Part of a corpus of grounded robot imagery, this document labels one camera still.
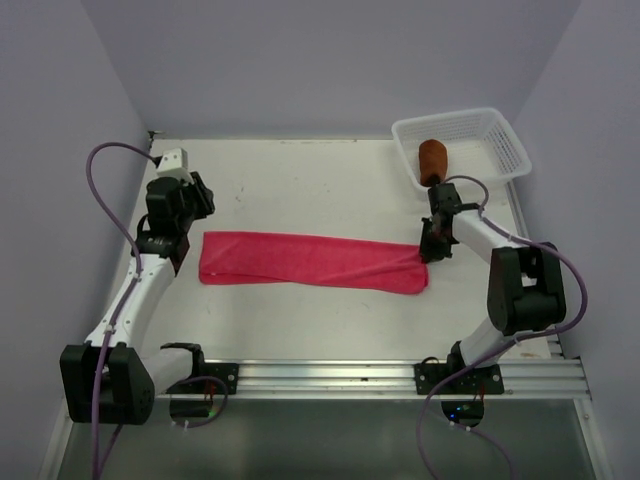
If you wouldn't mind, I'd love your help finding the brown towel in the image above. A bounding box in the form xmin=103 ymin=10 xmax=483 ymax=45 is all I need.
xmin=418 ymin=139 xmax=448 ymax=187

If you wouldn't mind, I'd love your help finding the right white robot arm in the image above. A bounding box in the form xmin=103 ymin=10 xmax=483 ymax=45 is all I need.
xmin=419 ymin=182 xmax=566 ymax=393

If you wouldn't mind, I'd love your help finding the white plastic basket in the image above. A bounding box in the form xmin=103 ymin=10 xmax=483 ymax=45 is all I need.
xmin=391 ymin=107 xmax=532 ymax=200

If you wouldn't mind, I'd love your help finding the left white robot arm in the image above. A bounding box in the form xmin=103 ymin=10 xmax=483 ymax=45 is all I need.
xmin=60 ymin=171 xmax=215 ymax=425

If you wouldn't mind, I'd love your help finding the aluminium mounting rail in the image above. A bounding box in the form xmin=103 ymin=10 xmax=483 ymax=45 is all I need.
xmin=149 ymin=355 xmax=594 ymax=401

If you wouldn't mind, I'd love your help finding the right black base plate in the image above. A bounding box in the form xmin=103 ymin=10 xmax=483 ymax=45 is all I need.
xmin=413 ymin=361 xmax=505 ymax=395

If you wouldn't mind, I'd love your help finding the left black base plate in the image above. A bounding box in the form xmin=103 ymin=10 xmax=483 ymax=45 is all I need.
xmin=190 ymin=362 xmax=240 ymax=395

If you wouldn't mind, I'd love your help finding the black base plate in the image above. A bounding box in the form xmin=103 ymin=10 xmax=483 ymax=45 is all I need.
xmin=190 ymin=362 xmax=240 ymax=395
xmin=413 ymin=361 xmax=505 ymax=395

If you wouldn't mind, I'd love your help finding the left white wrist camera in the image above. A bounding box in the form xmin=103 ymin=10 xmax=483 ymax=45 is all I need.
xmin=154 ymin=148 xmax=192 ymax=183

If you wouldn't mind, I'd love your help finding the pink towel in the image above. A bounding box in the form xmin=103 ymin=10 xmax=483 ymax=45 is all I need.
xmin=198 ymin=231 xmax=429 ymax=295

